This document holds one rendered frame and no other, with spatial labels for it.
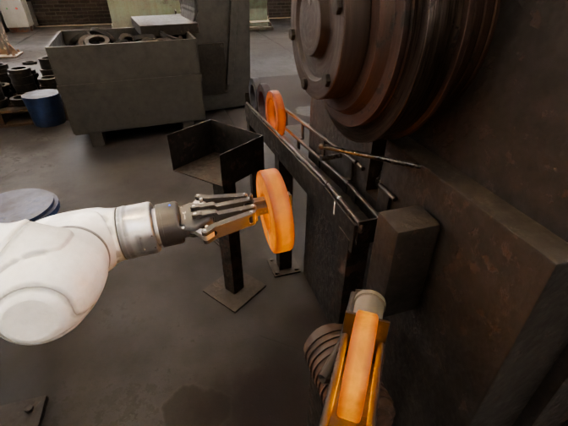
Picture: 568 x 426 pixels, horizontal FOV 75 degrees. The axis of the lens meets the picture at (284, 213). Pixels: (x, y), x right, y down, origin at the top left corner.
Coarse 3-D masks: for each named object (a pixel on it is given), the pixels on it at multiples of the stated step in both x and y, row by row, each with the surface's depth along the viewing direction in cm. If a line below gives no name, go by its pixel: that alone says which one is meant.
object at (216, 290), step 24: (168, 144) 129; (192, 144) 137; (216, 144) 144; (240, 144) 136; (192, 168) 134; (216, 168) 133; (240, 168) 123; (264, 168) 134; (216, 192) 136; (240, 264) 157; (216, 288) 165; (240, 288) 164
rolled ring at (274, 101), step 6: (270, 90) 149; (276, 90) 149; (270, 96) 149; (276, 96) 145; (270, 102) 156; (276, 102) 144; (282, 102) 145; (270, 108) 158; (276, 108) 144; (282, 108) 145; (270, 114) 159; (276, 114) 146; (282, 114) 145; (270, 120) 159; (276, 120) 147; (282, 120) 146; (276, 126) 148; (282, 126) 148; (282, 132) 150
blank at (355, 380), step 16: (368, 320) 53; (352, 336) 51; (368, 336) 51; (352, 352) 50; (368, 352) 49; (352, 368) 49; (368, 368) 49; (352, 384) 49; (368, 384) 49; (352, 400) 49; (352, 416) 50
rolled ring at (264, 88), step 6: (264, 84) 164; (258, 90) 171; (264, 90) 161; (258, 96) 173; (264, 96) 161; (258, 102) 175; (264, 102) 175; (258, 108) 177; (264, 108) 175; (264, 114) 174
